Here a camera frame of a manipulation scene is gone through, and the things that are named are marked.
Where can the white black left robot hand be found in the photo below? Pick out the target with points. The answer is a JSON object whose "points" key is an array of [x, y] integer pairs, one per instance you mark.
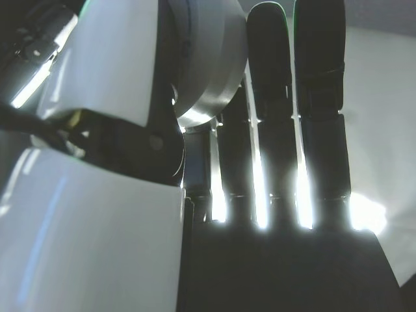
{"points": [[97, 243]]}

